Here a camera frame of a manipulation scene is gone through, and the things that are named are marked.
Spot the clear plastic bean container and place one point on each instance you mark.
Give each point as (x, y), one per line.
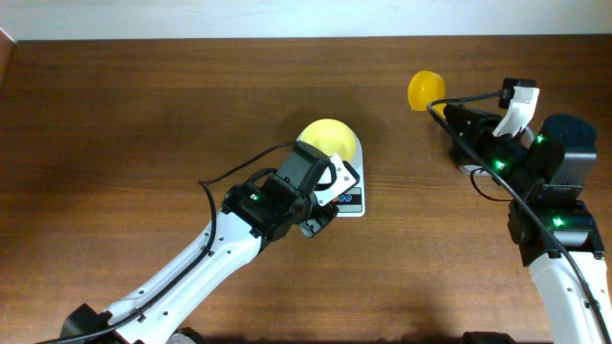
(499, 152)

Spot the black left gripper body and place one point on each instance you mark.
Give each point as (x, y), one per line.
(315, 222)

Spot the yellow plastic bowl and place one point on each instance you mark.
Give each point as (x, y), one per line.
(331, 137)

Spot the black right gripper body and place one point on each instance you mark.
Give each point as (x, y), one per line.
(463, 122)

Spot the yellow plastic measuring scoop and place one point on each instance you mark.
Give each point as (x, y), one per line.
(423, 88)

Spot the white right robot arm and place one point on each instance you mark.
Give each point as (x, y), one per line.
(557, 236)

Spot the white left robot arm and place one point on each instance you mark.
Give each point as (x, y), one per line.
(301, 192)

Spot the white digital kitchen scale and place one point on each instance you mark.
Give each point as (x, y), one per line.
(351, 204)

